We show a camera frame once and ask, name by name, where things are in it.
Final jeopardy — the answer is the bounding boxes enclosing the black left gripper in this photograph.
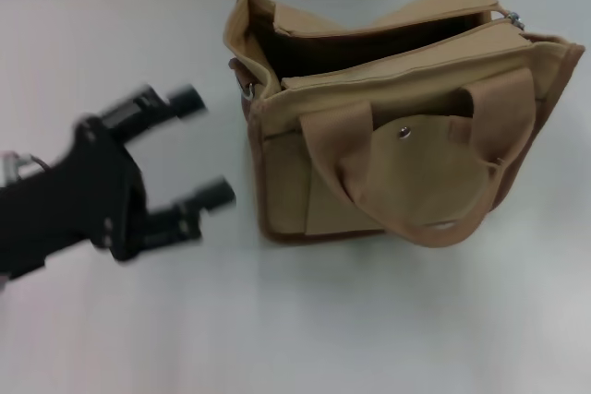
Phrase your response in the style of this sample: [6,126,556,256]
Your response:
[0,83,238,281]

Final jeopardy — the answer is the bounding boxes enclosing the khaki canvas food bag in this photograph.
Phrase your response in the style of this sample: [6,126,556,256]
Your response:
[222,0,586,250]

